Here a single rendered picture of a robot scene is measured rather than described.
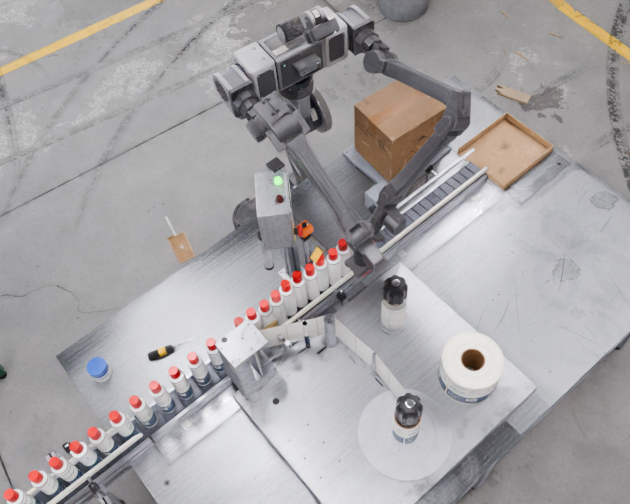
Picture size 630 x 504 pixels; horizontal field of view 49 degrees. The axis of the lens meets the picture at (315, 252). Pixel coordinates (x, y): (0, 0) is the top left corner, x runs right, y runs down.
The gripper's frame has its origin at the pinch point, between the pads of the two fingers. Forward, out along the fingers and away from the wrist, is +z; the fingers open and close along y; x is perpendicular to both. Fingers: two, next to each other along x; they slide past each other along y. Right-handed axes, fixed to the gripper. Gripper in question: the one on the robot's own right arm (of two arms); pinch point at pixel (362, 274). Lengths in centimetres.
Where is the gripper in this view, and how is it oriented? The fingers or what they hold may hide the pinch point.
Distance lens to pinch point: 228.4
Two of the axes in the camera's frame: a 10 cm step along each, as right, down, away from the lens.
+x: -6.3, -6.3, 4.6
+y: 7.7, -5.6, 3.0
